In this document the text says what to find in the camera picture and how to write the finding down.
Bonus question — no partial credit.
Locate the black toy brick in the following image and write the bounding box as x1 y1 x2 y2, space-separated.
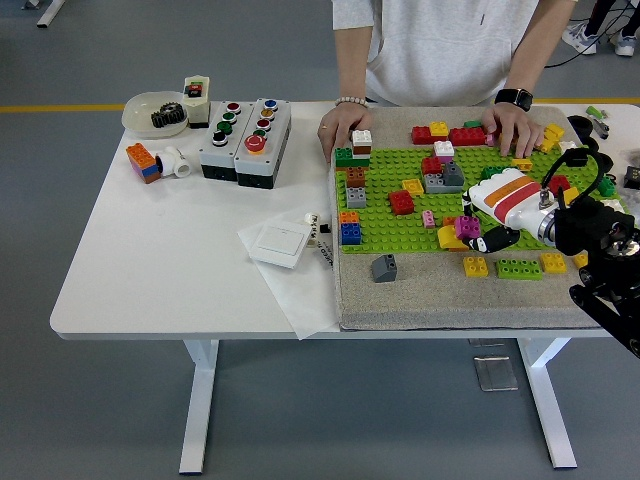
562 144 589 168

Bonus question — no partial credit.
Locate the green studded baseplate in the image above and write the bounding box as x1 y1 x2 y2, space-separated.
333 145 639 256

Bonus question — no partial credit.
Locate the magenta toy brick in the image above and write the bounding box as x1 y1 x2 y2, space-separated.
453 214 482 241

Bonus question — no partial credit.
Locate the cream switch box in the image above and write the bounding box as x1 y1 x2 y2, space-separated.
182 74 212 130

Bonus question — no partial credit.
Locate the long red toy brick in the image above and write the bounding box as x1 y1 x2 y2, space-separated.
449 127 488 148

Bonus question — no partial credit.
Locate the white wall switch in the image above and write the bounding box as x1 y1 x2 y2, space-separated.
248 223 312 271

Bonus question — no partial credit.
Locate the blue toy brick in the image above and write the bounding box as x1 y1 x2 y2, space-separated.
340 223 365 248

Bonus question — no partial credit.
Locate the grey three-button control box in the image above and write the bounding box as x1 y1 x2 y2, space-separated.
198 100 250 182

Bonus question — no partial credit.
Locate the person's left hand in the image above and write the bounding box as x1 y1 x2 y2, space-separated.
480 103 546 159

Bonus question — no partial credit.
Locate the person's right hand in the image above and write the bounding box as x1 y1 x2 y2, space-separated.
317 103 375 165

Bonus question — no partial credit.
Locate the multicolour toy brick stack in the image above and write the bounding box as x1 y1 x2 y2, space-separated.
125 142 163 186

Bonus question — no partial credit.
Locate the black smartwatch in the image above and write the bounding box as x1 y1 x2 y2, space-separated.
493 87 535 113

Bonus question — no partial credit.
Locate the white table leg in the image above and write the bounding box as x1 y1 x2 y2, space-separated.
178 338 222 476
516 337 579 471

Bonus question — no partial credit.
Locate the grey emergency stop control box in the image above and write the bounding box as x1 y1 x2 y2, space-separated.
233 97 293 191

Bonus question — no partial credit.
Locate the white pipe tee fitting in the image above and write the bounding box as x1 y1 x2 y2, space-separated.
154 145 194 179

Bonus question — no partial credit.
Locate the long lime green brick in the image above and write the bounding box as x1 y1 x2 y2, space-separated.
495 258 544 280

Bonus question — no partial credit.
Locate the white furniture foot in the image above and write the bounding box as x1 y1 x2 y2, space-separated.
36 0 67 29

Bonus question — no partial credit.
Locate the black floor cable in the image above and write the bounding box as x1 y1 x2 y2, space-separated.
544 47 591 69

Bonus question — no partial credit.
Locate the person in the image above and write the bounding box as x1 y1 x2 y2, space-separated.
333 0 581 108
562 0 640 58

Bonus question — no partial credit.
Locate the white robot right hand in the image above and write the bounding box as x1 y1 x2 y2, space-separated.
459 168 551 254

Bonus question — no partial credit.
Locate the long grey toy brick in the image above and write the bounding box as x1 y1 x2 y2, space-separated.
424 172 464 196

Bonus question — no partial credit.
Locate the white labelled connector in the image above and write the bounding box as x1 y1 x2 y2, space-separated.
304 211 322 250

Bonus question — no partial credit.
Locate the white paper sheet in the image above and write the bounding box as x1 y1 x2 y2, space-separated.
236 209 342 342

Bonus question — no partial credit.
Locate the grey-brown mat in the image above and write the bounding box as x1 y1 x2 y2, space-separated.
326 104 640 332

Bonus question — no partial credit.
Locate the yellow stepped toy brick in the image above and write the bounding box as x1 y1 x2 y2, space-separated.
537 123 567 154

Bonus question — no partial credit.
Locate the dark grey sloped brick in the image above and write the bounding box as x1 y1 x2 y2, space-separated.
443 160 467 188
370 253 401 285

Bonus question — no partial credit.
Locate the white plastic bowl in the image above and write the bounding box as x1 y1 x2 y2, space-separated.
122 90 190 140

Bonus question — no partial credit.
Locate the metal floor plate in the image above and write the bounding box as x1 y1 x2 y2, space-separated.
472 355 520 393

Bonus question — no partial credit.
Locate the yellow curved toy brick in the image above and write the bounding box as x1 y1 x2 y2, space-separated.
437 224 471 252

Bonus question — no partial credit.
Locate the dark green toy brick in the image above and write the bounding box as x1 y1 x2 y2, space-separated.
334 147 373 171

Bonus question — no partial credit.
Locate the black metal gear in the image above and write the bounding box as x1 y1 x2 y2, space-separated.
151 102 189 130

